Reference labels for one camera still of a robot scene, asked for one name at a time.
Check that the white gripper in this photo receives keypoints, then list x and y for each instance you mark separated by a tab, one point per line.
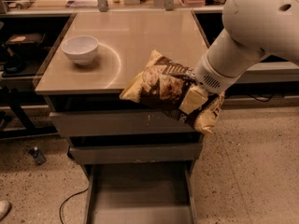
207	76

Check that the brown chip bag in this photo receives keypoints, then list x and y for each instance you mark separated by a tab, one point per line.
163	84

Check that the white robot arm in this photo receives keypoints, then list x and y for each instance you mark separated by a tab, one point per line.
252	31

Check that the middle grey drawer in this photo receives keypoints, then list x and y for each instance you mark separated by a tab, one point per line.
136	153

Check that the grey drawer cabinet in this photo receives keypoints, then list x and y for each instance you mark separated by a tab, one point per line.
126	40

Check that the top grey drawer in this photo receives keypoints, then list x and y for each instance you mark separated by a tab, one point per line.
115	122

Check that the open bottom grey drawer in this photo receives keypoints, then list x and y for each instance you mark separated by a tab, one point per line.
140	193

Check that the white ceramic bowl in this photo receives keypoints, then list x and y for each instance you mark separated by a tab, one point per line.
81	49

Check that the small dark floor object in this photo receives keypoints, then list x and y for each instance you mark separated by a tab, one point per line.
37	155

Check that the white shoe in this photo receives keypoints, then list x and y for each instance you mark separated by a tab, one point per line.
4	208

